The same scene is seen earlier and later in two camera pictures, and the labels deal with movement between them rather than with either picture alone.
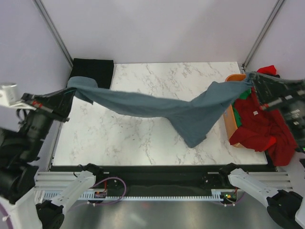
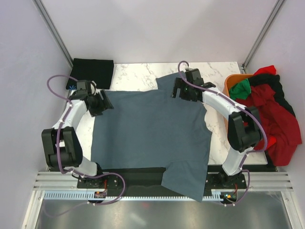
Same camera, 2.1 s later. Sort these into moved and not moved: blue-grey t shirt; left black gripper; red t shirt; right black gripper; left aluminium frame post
Moved: left black gripper; blue-grey t shirt; right black gripper
Not moved: left aluminium frame post; red t shirt
